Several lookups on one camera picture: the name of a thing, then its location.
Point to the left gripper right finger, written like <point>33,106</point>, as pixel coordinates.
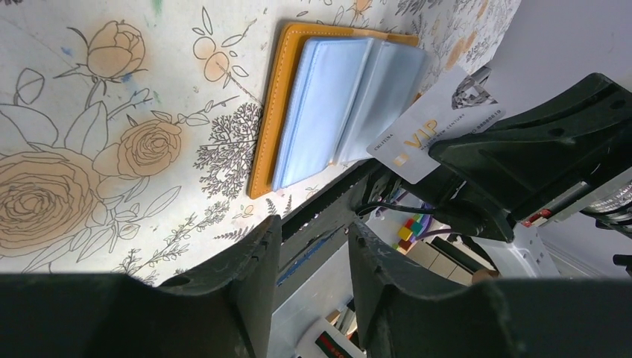
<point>405,310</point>

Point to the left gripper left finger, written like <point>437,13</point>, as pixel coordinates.
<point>220,308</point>

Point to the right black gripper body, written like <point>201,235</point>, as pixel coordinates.
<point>557,195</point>

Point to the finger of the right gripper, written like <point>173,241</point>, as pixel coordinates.
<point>524,162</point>
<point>458,204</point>

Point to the white VIP credit card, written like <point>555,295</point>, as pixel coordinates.
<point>452,107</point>

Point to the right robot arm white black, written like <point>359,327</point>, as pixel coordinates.
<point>526,255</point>

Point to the floral tablecloth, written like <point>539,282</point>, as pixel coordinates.
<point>128,128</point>

